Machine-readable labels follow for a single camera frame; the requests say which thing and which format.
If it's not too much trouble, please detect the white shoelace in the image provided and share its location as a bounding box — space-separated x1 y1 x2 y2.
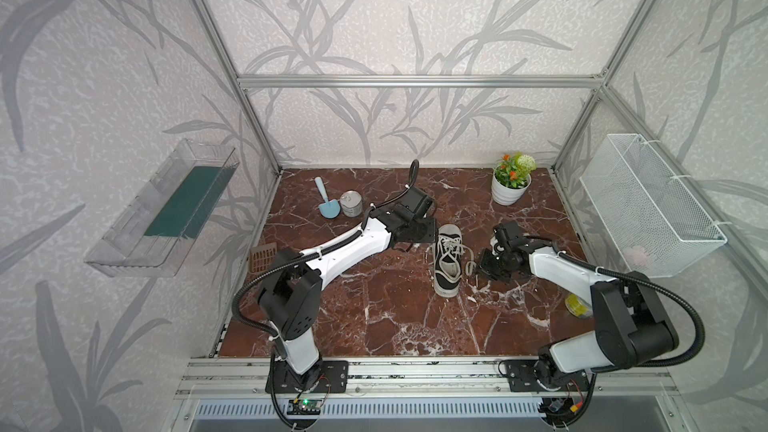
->
437 234 477 282

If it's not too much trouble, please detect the black white canvas sneaker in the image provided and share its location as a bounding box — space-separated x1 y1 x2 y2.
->
433 224 464 298

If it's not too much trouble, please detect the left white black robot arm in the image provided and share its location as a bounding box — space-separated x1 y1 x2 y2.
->
231 208 437 377

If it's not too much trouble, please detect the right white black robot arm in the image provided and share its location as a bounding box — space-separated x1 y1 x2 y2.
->
479 221 706 377

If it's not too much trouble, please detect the potted plant white pot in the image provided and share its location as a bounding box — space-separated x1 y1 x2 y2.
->
491 152 537 206

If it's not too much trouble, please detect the silver tin can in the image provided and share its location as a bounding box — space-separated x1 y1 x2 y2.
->
339 190 363 217

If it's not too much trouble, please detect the light blue scoop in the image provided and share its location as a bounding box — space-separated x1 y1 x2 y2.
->
314 177 341 219

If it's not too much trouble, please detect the green circuit board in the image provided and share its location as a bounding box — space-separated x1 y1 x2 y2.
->
286 399 325 417

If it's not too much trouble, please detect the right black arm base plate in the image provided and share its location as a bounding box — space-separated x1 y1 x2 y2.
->
497 359 590 393

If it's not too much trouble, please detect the white wire basket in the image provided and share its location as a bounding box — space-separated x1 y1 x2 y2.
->
580 133 727 278

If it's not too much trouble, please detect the right controller board with wires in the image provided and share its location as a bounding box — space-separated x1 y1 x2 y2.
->
539 397 582 417

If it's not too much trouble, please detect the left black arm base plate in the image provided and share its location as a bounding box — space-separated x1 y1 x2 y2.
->
265 360 349 394

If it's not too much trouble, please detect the aluminium front rail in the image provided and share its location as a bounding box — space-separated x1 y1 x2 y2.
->
174 356 680 399

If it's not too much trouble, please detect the clear plastic wall tray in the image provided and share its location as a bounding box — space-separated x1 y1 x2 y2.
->
85 139 240 278

